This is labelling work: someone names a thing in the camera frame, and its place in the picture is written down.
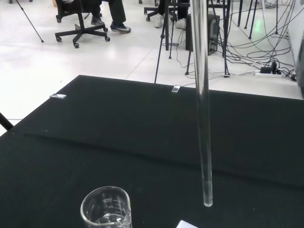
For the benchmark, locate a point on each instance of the black office chair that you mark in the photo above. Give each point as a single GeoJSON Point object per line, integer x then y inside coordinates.
{"type": "Point", "coordinates": [82, 31]}
{"type": "Point", "coordinates": [152, 10]}

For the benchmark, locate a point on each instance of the dark slim tripod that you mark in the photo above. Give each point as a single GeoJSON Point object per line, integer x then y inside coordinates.
{"type": "Point", "coordinates": [251, 23]}

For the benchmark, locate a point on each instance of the thin black tripod leg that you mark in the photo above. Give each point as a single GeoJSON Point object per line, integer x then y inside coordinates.
{"type": "Point", "coordinates": [31, 23]}

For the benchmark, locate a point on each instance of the clear glass beaker with water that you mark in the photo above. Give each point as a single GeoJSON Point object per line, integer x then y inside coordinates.
{"type": "Point", "coordinates": [111, 204]}

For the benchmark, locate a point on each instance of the clear tape piece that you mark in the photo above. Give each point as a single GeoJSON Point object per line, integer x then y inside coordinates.
{"type": "Point", "coordinates": [176, 88]}
{"type": "Point", "coordinates": [58, 96]}

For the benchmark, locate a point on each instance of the black bench cloth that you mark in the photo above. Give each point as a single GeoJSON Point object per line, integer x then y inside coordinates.
{"type": "Point", "coordinates": [118, 142]}

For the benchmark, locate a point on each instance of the black camera tripod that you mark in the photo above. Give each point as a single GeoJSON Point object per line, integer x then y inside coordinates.
{"type": "Point", "coordinates": [163, 35]}

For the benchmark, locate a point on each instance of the black computer tower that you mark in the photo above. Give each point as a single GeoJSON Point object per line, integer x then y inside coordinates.
{"type": "Point", "coordinates": [213, 35]}

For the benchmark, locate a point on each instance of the white test tube rack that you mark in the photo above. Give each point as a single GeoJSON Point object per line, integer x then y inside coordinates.
{"type": "Point", "coordinates": [186, 225]}

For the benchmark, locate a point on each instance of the white power strip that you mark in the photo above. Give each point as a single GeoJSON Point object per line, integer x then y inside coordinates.
{"type": "Point", "coordinates": [268, 74]}

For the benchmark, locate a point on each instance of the small black power adapter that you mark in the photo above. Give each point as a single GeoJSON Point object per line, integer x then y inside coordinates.
{"type": "Point", "coordinates": [266, 70]}

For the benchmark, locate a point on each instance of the person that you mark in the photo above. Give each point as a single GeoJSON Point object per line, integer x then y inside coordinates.
{"type": "Point", "coordinates": [161, 9]}
{"type": "Point", "coordinates": [118, 13]}

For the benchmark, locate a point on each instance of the thick black tripod leg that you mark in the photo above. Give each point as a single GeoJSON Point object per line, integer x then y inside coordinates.
{"type": "Point", "coordinates": [5, 122]}

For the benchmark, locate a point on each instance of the grey panel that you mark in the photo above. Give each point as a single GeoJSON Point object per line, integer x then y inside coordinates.
{"type": "Point", "coordinates": [299, 59]}

